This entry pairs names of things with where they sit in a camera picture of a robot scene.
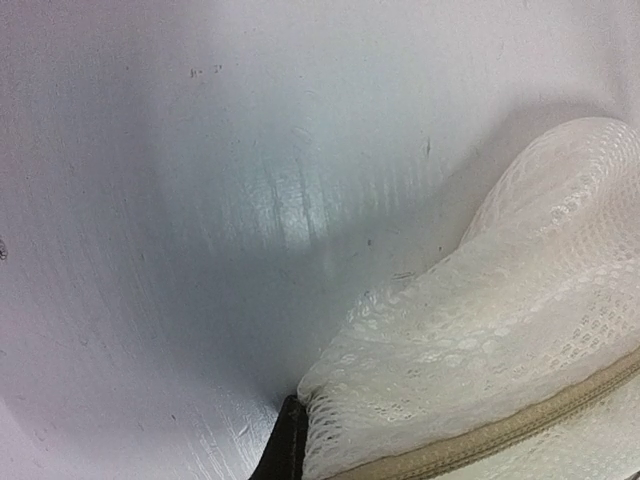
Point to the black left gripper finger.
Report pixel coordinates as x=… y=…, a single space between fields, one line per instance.
x=284 y=453

